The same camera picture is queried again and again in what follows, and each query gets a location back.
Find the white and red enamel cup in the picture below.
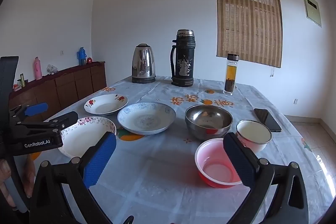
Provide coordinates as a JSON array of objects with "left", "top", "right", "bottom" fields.
[{"left": 235, "top": 119, "right": 272, "bottom": 153}]

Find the printed plastic tablecloth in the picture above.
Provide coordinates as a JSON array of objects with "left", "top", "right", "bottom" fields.
[{"left": 13, "top": 76, "right": 336, "bottom": 224}]

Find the brown wooden sideboard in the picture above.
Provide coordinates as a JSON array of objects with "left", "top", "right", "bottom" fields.
[{"left": 9, "top": 61, "right": 107, "bottom": 122}]

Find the red flower white plate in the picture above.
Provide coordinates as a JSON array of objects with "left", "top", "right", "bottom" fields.
[{"left": 84, "top": 94, "right": 129, "bottom": 116}]

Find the pink thermos bottle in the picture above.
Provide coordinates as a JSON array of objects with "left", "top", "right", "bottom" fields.
[{"left": 33, "top": 57, "right": 43, "bottom": 81}]

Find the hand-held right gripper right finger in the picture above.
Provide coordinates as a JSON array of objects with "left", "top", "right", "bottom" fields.
[{"left": 223, "top": 132, "right": 309, "bottom": 224}]

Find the red plastic bowl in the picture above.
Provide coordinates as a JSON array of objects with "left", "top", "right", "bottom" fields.
[{"left": 195, "top": 138, "right": 243, "bottom": 188}]

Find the stainless steel bowl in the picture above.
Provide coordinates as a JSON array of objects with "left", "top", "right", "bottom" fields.
[{"left": 185, "top": 105, "right": 233, "bottom": 141}]

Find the bamboo window blind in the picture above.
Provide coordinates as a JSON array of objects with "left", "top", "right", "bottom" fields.
[{"left": 215, "top": 0, "right": 283, "bottom": 68}]

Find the pink flower white plate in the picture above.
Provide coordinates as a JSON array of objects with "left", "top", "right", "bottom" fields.
[{"left": 58, "top": 116, "right": 117, "bottom": 159}]

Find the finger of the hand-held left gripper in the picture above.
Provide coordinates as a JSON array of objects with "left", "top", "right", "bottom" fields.
[
  {"left": 9, "top": 102, "right": 49, "bottom": 124},
  {"left": 16, "top": 111, "right": 79, "bottom": 136}
]

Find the stainless steel electric kettle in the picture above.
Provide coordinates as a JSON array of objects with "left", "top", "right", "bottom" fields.
[{"left": 131, "top": 43, "right": 156, "bottom": 84}]

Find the blue patterned plate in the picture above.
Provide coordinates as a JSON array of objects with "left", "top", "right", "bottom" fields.
[{"left": 117, "top": 102, "right": 176, "bottom": 135}]

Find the black smartphone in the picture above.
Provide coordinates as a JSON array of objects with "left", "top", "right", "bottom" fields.
[{"left": 254, "top": 108, "right": 282, "bottom": 132}]

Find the blue thermos bottle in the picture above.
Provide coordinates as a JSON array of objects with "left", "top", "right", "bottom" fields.
[{"left": 77, "top": 47, "right": 87, "bottom": 66}]

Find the pale green wall panel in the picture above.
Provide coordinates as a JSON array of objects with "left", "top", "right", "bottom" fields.
[{"left": 301, "top": 0, "right": 322, "bottom": 28}]

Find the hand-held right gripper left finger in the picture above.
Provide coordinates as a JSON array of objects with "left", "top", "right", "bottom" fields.
[{"left": 29, "top": 132, "right": 117, "bottom": 224}]

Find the glass tea bottle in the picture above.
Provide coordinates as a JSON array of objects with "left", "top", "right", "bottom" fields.
[{"left": 223, "top": 54, "right": 239, "bottom": 95}]

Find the worn black thermos flask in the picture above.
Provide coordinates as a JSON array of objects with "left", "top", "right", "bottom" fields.
[{"left": 171, "top": 29, "right": 197, "bottom": 87}]

